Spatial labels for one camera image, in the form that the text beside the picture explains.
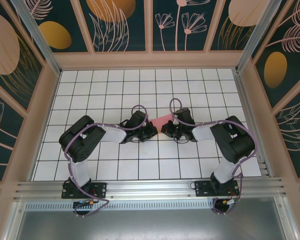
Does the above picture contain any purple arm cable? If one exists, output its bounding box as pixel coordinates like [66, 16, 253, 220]
[63, 104, 150, 219]
[169, 97, 257, 216]

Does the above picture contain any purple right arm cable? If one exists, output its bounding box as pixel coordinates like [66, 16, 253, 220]
[169, 97, 257, 216]

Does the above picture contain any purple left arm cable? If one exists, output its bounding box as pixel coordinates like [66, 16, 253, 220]
[63, 104, 150, 219]

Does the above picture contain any grey metal panel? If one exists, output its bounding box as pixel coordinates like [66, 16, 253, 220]
[13, 209, 292, 240]

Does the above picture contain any aluminium corner post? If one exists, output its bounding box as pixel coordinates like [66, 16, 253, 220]
[234, 0, 283, 74]
[10, 0, 63, 76]

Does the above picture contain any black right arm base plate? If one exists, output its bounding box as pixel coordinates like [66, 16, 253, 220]
[194, 180, 241, 198]

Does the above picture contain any pink square cloth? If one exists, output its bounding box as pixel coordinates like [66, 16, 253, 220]
[149, 113, 176, 135]

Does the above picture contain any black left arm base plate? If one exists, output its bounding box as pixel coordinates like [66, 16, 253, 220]
[61, 182, 108, 200]

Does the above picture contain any aluminium side rail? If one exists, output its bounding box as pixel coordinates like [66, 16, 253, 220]
[233, 70, 271, 177]

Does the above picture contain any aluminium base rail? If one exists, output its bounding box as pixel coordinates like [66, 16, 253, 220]
[13, 177, 288, 201]

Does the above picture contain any small controller board with connector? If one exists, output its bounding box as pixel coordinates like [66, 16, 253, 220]
[222, 197, 241, 206]
[73, 199, 98, 208]

